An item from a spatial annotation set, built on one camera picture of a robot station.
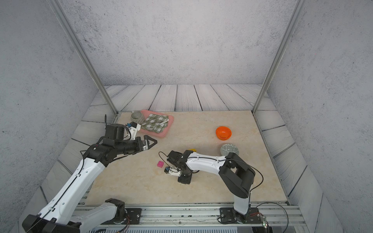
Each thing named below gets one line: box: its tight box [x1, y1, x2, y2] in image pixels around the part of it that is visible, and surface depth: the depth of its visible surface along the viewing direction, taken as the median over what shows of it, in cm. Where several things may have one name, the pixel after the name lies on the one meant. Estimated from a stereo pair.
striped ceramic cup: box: [130, 110, 146, 125], surface depth 113 cm
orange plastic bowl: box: [215, 126, 233, 141], surface depth 105 cm
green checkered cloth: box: [140, 113, 169, 134], surface depth 114 cm
